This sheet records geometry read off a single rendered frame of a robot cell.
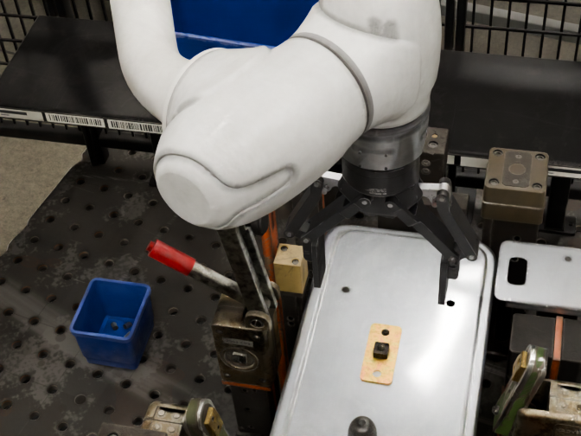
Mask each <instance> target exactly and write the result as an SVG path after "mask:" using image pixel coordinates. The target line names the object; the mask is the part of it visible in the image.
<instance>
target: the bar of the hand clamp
mask: <svg viewBox="0 0 581 436"><path fill-rule="evenodd" d="M267 229H268V215H265V216H263V217H261V218H259V219H257V220H256V221H252V222H250V223H248V224H245V225H242V226H239V227H236V228H229V229H224V230H217V232H218V235H219V237H220V241H221V243H222V246H223V248H224V250H225V253H226V255H227V258H228V261H229V264H230V266H231V268H232V270H233V275H234V277H235V279H236V281H237V284H238V286H239V290H240V292H241V295H242V297H243V299H244V302H245V304H246V308H247V310H248V311H262V312H264V313H266V314H267V315H268V316H269V317H270V314H269V311H268V310H267V307H266V304H265V301H264V298H263V296H266V297H268V299H270V300H271V305H270V308H272V309H277V307H278V302H277V300H276V297H275V294H274V291H273V289H272V287H271V282H270V280H269V277H268V275H267V272H266V270H265V265H264V262H263V260H262V258H261V255H260V252H259V248H258V246H257V243H256V241H255V238H254V235H253V233H252V232H254V234H255V235H257V236H262V235H264V234H265V233H266V231H267Z"/></svg>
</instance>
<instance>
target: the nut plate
mask: <svg viewBox="0 0 581 436"><path fill-rule="evenodd" d="M384 329H388V330H389V335H388V336H383V335H382V334H381V332H382V331H383V330H384ZM401 334H402V329H401V327H399V326H395V325H389V324H377V323H375V324H372V325H371V327H370V331H369V335H368V340H367V347H366V350H365V355H364V358H363V363H362V366H361V373H360V379H361V380H362V381H363V382H371V383H378V384H384V385H390V384H391V383H392V382H393V374H394V370H395V365H396V361H397V356H398V352H399V344H400V338H401ZM380 344H384V346H385V350H383V351H379V346H380ZM375 371H379V372H380V373H381V375H380V376H379V377H375V376H374V375H373V372H375Z"/></svg>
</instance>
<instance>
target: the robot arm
mask: <svg viewBox="0 0 581 436"><path fill-rule="evenodd" d="M110 4H111V9H112V20H113V26H114V32H115V37H116V43H117V49H118V58H119V62H120V67H121V69H122V73H123V75H124V78H125V81H126V83H127V85H128V87H129V88H130V90H131V92H132V93H133V95H134V96H135V97H136V98H137V100H138V101H139V102H140V103H141V105H142V106H143V107H144V108H145V109H146V110H148V111H149V112H150V113H151V114H152V115H153V116H154V117H156V118H157V119H158V120H159V121H161V122H162V123H163V133H162V136H161V137H160V140H159V143H158V146H157V148H156V155H155V159H154V165H153V170H154V176H155V179H156V185H157V188H158V190H159V192H160V194H161V196H162V198H163V199H164V201H165V202H166V203H167V204H168V206H169V207H170V208H171V209H172V210H173V211H174V212H175V213H176V214H177V215H179V216H180V217H181V218H183V220H185V221H187V222H189V223H191V224H194V225H196V226H199V227H205V228H210V229H214V230H224V229H229V228H236V227H239V226H242V225H245V224H248V223H250V222H252V221H256V220H257V219H259V218H261V217H263V216H265V215H268V214H270V213H271V212H272V211H274V210H276V209H277V208H280V207H281V206H283V205H284V204H286V203H287V202H288V201H289V200H291V199H292V198H294V197H295V196H297V195H298V194H299V193H301V192H302V191H303V190H305V189H306V188H307V190H306V191H305V193H304V194H303V196H302V198H301V199H300V200H299V202H298V203H297V205H296V207H295V208H294V209H293V210H292V212H291V213H290V215H289V218H288V221H287V223H286V226H285V230H284V235H285V236H286V237H288V238H293V237H294V236H296V237H297V238H299V239H300V240H301V242H302V243H303V257H304V258H305V260H311V261H312V266H313V279H314V287H315V288H321V287H322V281H323V277H324V274H325V271H326V260H325V244H324V234H325V233H326V232H327V231H329V230H330V229H331V228H332V227H334V226H335V225H337V224H338V223H339V222H341V221H343V220H344V219H345V218H346V219H349V218H350V217H351V216H353V215H355V214H356V213H358V212H359V211H361V212H362V213H364V215H371V216H373V215H380V216H383V217H386V218H392V219H394V217H395V216H398V218H400V220H402V222H404V223H405V224H406V226H408V227H410V226H413V227H414V228H415V229H416V230H417V231H418V232H419V233H420V234H421V235H422V236H423V237H424V238H426V239H427V240H428V241H429V242H430V243H431V244H432V245H433V246H434V247H435V248H436V249H437V250H438V251H439V252H440V253H441V254H442V256H441V261H440V273H439V287H438V302H437V304H438V305H445V300H446V295H447V290H448V283H449V279H457V278H458V275H459V270H460V261H461V260H462V259H467V260H470V261H475V260H477V256H478V251H479V245H480V239H479V238H478V236H477V234H476V232H475V230H474V229H473V228H472V226H471V225H470V223H469V221H468V219H467V217H466V216H465V214H464V212H463V211H462V209H461V208H460V206H459V204H458V203H457V200H456V199H455V197H454V196H453V194H452V186H451V180H450V179H449V178H447V177H442V178H440V180H439V183H423V181H422V180H421V178H420V176H419V159H420V155H421V154H422V152H423V151H424V145H425V137H426V134H427V128H428V124H429V112H430V109H431V98H430V96H431V89H432V88H433V86H434V84H435V82H436V79H437V72H438V67H439V62H440V52H441V41H442V23H441V9H440V2H439V0H319V2H317V3H316V4H314V5H313V6H312V8H311V10H310V13H309V14H308V15H307V16H306V18H305V19H304V21H303V23H302V24H301V25H300V27H299V28H298V29H297V31H296V32H295V33H294V34H293V35H292V36H291V37H290V38H289V39H287V40H286V41H285V42H283V43H282V44H280V45H278V46H277V47H275V48H274V49H269V48H268V47H266V46H259V47H255V48H229V49H227V48H210V49H208V50H205V51H203V52H201V53H199V54H198V55H196V56H195V57H193V58H192V59H191V60H188V59H186V58H184V57H182V56H181V55H180V54H179V52H178V48H177V44H176V33H175V27H174V22H173V16H172V9H171V3H170V0H110ZM340 158H342V173H341V174H339V173H335V172H330V171H328V170H329V169H330V168H331V167H332V166H333V165H334V164H335V163H336V162H337V161H338V160H339V159H340ZM335 186H337V187H338V189H339V190H340V191H341V192H342V195H341V196H339V197H338V198H337V199H335V200H334V201H333V202H332V203H330V204H329V205H328V206H327V207H325V208H324V209H322V210H321V211H320V212H318V213H317V214H316V215H314V216H312V217H311V218H309V215H310V213H311V212H312V210H313V209H314V208H315V206H316V205H317V204H318V202H319V201H320V199H321V196H322V194H323V195H326V194H327V191H330V190H331V188H332V187H335ZM422 196H425V197H427V198H429V199H430V201H431V203H432V205H431V206H432V207H433V208H437V211H438V213H439V215H440V217H441V218H442V220H443V221H444V224H445V225H446V226H445V225H444V224H443V223H442V222H441V221H440V220H439V219H438V218H437V217H436V216H435V215H434V214H433V213H432V212H431V211H430V210H429V209H428V208H427V207H426V206H425V205H424V202H423V199H422ZM305 221H306V222H305Z"/></svg>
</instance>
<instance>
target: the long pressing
mask: <svg viewBox="0 0 581 436"><path fill-rule="evenodd" d="M324 244H325V260H326V271H325V274H324V277H323V281H322V287H321V288H315V287H314V279H313V278H312V281H311V285H310V290H309V294H308V297H307V300H306V304H305V306H304V310H303V315H302V319H301V323H300V325H299V329H298V333H297V338H296V341H295V344H294V348H293V351H292V354H291V358H290V363H289V367H288V369H287V373H286V377H285V379H284V385H283V388H282V392H281V395H280V398H279V402H278V407H277V411H276V414H275V417H274V421H273V424H272V427H271V432H270V436H348V427H349V425H350V423H351V421H352V420H353V419H354V418H356V417H358V416H367V417H368V418H370V419H371V420H372V421H373V423H374V424H375V426H376V429H377V436H476V429H477V422H478V416H479V409H480V402H481V395H482V382H483V375H484V368H485V361H486V355H487V347H488V334H489V327H490V320H491V313H492V306H493V300H494V293H495V279H496V272H497V258H496V256H495V254H494V252H493V251H492V250H491V249H490V248H489V247H488V246H487V245H485V244H483V243H482V242H480V245H479V251H478V256H477V260H475V261H470V260H467V259H462V260H461V261H460V270H459V275H458V278H457V279H449V283H448V290H447V295H446V300H445V305H438V304H437V302H438V287H439V273H440V261H441V256H442V254H441V253H440V252H439V251H438V250H437V249H436V248H435V247H434V246H433V245H432V244H431V243H430V242H429V241H428V240H427V239H426V238H424V237H423V236H422V235H421V234H420V233H415V232H407V231H400V230H393V229H385V228H371V227H364V226H355V225H340V226H336V227H334V228H331V229H330V230H329V231H328V232H327V233H326V235H325V236H324ZM343 287H348V288H349V289H350V290H349V292H343V291H342V288H343ZM448 301H453V302H454V303H455V304H454V305H453V306H448V305H447V304H446V303H447V302H448ZM375 323H377V324H389V325H395V326H399V327H401V329H402V334H401V338H400V344H399V352H398V356H397V361H396V365H395V370H394V374H393V382H392V383H391V384H390V385H384V384H378V383H371V382H366V381H362V380H361V379H360V373H361V366H362V363H363V358H364V355H365V350H366V347H367V340H368V335H369V331H370V327H371V325H372V324H375Z"/></svg>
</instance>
